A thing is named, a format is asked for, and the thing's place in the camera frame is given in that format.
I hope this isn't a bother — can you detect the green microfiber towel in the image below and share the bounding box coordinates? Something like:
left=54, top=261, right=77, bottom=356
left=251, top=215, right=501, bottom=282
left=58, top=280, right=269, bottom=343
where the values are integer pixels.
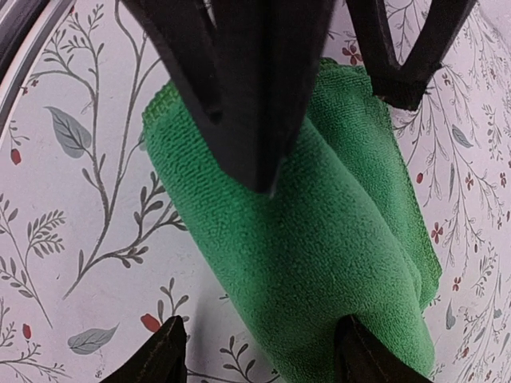
left=143, top=58, right=442, bottom=382

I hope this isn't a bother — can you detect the aluminium front rail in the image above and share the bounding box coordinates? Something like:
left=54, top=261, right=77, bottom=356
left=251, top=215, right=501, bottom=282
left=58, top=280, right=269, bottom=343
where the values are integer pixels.
left=1, top=0, right=76, bottom=131

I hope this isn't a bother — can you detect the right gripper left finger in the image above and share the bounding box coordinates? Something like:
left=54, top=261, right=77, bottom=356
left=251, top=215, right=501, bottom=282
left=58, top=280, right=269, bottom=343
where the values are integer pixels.
left=101, top=316, right=188, bottom=383

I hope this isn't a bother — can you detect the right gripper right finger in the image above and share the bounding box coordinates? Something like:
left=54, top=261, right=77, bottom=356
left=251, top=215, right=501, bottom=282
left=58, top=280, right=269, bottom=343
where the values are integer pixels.
left=334, top=315, right=430, bottom=383

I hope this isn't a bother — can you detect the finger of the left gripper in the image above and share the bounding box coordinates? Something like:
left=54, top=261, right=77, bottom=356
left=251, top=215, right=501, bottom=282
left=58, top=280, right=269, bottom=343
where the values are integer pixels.
left=125, top=1, right=335, bottom=193
left=347, top=0, right=476, bottom=110

